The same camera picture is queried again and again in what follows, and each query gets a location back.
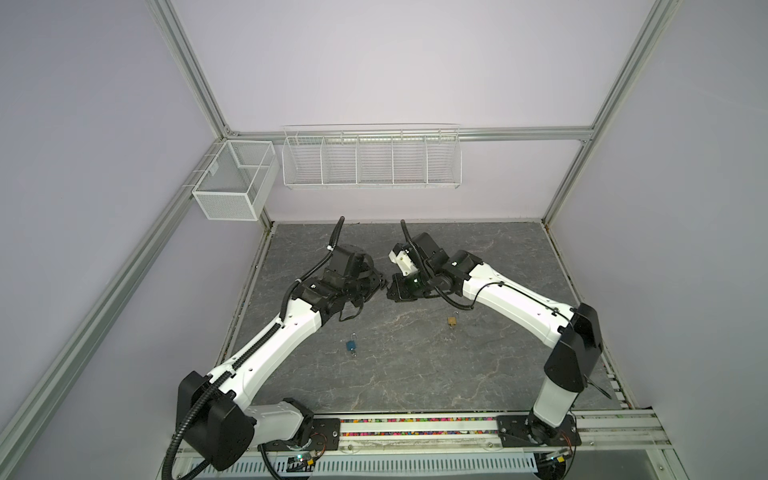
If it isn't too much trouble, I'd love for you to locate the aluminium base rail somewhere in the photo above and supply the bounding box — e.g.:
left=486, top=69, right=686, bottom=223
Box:
left=164, top=411, right=673, bottom=460

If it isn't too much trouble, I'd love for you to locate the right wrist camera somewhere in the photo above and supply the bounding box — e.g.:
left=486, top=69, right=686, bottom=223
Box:
left=388, top=243, right=420, bottom=277

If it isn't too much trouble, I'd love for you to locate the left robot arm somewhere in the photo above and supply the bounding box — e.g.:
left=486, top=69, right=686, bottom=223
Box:
left=160, top=220, right=386, bottom=479

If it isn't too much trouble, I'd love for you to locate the white vented cable duct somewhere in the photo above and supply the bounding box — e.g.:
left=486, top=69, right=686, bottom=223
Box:
left=197, top=455, right=538, bottom=479

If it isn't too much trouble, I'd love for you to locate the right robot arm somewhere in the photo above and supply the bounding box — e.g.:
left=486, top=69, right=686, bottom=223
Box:
left=387, top=222, right=604, bottom=449

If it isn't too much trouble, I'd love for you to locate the white mesh box basket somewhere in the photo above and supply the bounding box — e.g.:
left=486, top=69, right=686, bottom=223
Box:
left=192, top=140, right=279, bottom=221

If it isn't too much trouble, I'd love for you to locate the white wire shelf basket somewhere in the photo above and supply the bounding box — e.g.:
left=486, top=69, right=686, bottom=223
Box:
left=282, top=123, right=463, bottom=189

